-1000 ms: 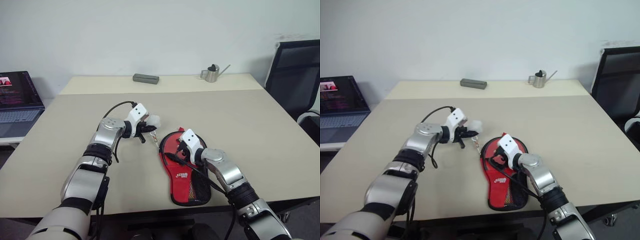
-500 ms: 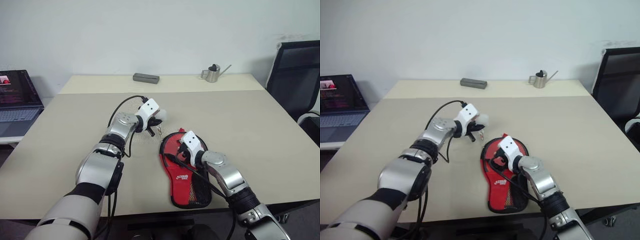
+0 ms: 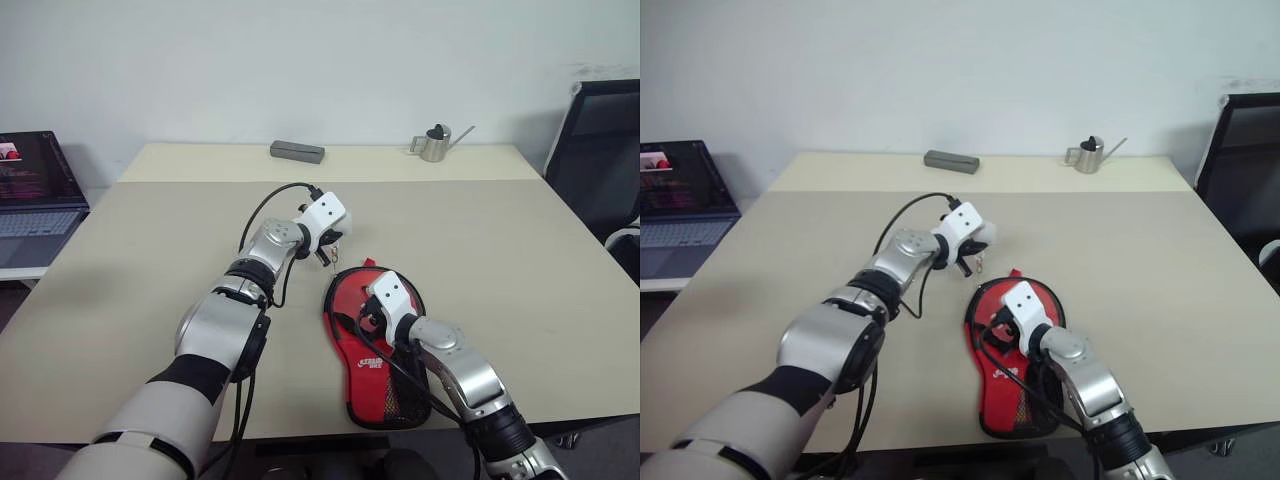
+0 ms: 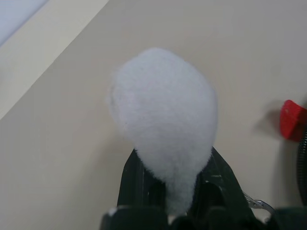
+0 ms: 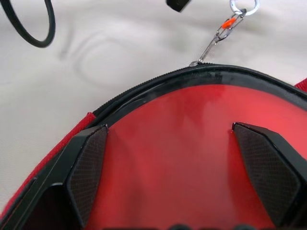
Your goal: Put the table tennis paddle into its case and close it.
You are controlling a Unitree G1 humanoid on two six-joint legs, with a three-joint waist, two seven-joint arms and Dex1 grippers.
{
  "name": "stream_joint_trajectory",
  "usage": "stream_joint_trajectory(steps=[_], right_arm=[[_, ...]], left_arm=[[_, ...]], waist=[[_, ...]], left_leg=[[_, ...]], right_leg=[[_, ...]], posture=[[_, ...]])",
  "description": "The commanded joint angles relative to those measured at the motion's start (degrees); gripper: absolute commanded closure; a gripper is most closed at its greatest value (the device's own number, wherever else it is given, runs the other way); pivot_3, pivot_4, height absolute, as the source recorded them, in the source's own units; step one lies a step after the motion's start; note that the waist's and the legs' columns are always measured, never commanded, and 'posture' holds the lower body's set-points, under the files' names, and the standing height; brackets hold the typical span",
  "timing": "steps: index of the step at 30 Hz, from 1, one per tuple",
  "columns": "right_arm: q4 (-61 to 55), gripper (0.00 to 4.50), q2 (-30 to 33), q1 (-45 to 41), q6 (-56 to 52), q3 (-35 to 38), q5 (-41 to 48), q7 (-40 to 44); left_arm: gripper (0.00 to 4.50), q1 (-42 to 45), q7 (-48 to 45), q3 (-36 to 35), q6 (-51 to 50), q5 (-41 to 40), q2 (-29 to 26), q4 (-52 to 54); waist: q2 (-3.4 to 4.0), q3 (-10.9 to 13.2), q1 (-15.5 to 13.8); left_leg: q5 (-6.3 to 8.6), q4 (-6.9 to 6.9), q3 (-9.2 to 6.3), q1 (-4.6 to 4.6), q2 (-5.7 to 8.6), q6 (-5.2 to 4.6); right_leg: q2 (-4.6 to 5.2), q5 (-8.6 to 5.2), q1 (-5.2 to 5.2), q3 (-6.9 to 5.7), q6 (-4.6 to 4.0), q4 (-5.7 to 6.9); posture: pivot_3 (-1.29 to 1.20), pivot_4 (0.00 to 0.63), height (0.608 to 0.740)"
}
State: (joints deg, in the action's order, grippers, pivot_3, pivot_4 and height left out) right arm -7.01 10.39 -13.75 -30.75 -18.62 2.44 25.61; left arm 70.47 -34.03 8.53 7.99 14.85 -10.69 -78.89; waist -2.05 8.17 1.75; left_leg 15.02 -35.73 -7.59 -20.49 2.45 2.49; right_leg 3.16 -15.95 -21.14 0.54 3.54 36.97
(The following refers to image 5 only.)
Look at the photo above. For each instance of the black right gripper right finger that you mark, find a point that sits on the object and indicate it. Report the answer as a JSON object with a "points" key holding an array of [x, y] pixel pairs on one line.
{"points": [[271, 167]]}

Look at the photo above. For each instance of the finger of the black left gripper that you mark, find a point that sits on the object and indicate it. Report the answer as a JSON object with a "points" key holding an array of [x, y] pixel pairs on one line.
{"points": [[178, 5]]}

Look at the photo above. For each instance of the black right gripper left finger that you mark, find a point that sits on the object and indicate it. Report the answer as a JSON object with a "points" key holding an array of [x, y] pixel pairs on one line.
{"points": [[79, 172]]}

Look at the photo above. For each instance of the black and red paddle case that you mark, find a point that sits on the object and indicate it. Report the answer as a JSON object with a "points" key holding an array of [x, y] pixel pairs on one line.
{"points": [[168, 74]]}

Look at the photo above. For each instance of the red table tennis paddle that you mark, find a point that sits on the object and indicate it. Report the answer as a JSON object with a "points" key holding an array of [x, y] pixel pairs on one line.
{"points": [[180, 143]]}

